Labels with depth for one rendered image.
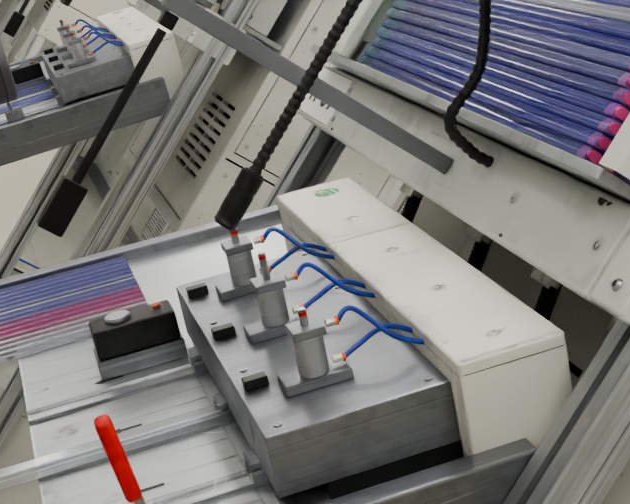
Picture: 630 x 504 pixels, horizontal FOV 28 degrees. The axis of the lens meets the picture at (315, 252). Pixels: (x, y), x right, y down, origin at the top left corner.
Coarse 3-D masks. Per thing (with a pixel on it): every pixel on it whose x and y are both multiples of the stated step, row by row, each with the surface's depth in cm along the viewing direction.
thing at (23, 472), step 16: (176, 416) 100; (192, 416) 100; (208, 416) 100; (128, 432) 99; (144, 432) 99; (160, 432) 99; (176, 432) 99; (80, 448) 98; (96, 448) 98; (128, 448) 98; (16, 464) 98; (32, 464) 97; (48, 464) 97; (64, 464) 97; (80, 464) 98; (0, 480) 96; (16, 480) 97
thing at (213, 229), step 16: (272, 208) 148; (208, 224) 147; (240, 224) 146; (256, 224) 147; (144, 240) 146; (160, 240) 144; (176, 240) 145; (192, 240) 145; (96, 256) 143; (112, 256) 143; (128, 256) 144; (32, 272) 142; (48, 272) 142; (0, 288) 141
